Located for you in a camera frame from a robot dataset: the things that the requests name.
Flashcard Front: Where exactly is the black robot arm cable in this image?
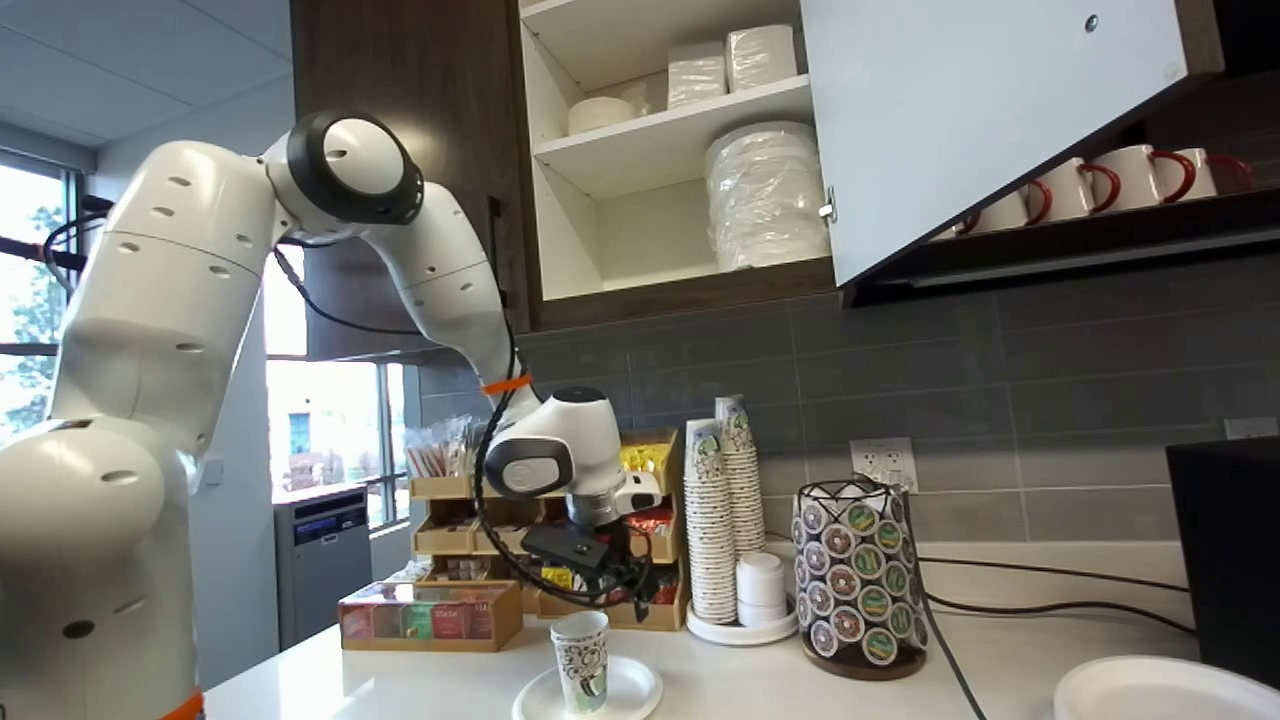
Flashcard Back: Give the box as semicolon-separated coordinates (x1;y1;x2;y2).
263;191;654;616

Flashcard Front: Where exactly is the white cup lid stack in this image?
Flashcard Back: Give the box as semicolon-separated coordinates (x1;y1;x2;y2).
733;548;792;631

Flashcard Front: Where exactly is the white mug red handle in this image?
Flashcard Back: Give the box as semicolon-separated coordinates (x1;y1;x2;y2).
1079;139;1202;215
932;186;1032;243
1018;155;1120;234
1156;139;1257;209

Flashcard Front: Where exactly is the black power cable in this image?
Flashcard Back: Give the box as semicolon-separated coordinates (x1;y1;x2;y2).
921;587;1203;639
917;548;1202;592

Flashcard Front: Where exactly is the white round cup tray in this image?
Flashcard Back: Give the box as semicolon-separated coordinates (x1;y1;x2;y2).
684;604;806;654

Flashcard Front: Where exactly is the white plate at edge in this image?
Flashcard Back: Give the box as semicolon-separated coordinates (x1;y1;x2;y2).
1047;654;1280;720

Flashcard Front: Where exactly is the dark open mug shelf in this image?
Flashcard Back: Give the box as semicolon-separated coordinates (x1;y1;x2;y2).
835;0;1280;314

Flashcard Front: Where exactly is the patterned paper coffee cup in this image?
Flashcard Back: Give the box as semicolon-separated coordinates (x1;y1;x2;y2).
544;609;617;720

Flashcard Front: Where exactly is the small white plastic plate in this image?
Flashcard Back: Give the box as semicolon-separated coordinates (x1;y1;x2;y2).
507;654;669;720

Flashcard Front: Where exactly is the grey dishwasher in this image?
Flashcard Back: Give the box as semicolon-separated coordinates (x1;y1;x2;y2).
272;488;375;654

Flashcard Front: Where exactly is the patterned coffee pod carousel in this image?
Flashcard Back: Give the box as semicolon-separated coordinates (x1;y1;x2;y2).
787;472;936;686

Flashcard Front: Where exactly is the white cupboard door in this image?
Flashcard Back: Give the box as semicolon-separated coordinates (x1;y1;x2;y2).
796;0;1231;293

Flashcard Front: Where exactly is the wooden glass-lid tea box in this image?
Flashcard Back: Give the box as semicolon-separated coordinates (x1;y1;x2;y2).
331;574;527;657

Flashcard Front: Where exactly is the dark wood wall cupboard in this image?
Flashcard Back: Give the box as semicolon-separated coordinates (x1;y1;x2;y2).
287;0;858;369

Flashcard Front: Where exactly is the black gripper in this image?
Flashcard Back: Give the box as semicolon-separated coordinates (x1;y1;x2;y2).
515;514;661;625

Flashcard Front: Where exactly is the tall patterned paper cup stack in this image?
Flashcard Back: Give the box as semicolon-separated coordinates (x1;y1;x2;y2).
710;387;772;560
681;412;742;631

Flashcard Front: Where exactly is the wooden tea organizer rack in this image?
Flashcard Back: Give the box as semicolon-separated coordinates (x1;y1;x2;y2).
405;427;687;638

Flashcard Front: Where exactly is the white wall plate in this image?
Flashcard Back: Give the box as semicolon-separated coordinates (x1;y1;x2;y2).
1220;412;1280;444

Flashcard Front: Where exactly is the white wall outlet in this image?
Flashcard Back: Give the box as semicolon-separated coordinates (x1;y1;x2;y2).
849;433;923;495

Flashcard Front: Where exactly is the thin grey cable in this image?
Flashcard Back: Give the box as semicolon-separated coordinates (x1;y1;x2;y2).
917;595;993;720

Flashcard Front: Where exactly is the clear bag of packets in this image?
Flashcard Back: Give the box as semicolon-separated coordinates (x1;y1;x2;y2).
401;412;488;483

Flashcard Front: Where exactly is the plastic wrapped plate stack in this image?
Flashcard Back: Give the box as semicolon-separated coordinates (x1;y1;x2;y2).
702;118;833;275

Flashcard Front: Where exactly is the black cupboard handle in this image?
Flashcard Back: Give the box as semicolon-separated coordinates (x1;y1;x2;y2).
484;191;511;321

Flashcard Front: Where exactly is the black coffee machine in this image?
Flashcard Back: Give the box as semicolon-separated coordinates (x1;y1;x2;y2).
1166;433;1280;693

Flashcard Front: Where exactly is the white bowl stack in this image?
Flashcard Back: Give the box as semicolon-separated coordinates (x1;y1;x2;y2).
563;89;647;139

